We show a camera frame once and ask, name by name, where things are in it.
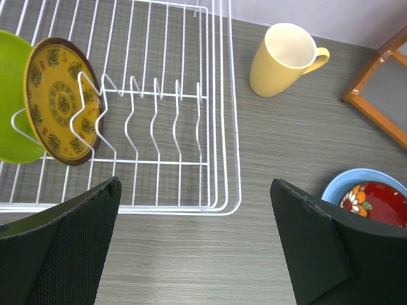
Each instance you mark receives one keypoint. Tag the yellow mug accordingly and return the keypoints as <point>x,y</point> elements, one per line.
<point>286,52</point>

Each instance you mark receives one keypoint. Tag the yellow brown patterned plate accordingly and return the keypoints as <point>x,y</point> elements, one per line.
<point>61,101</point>

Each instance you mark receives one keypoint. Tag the red floral plate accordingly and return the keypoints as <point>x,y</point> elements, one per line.
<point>377,201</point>

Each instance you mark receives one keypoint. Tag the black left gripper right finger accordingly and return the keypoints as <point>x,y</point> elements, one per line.
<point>337,257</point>

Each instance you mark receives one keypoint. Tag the light blue bear plate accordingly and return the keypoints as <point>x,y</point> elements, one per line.
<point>335,190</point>

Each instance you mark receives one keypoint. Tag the lime green plate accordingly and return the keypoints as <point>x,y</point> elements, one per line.
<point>15,147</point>

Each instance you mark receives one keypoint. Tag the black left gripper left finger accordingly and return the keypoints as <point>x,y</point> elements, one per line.
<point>57,256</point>

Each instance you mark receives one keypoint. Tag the orange wooden shelf rack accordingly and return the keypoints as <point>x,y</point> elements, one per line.
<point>379,92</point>

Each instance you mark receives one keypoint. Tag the white wire dish rack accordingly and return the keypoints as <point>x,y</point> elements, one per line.
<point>166,79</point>

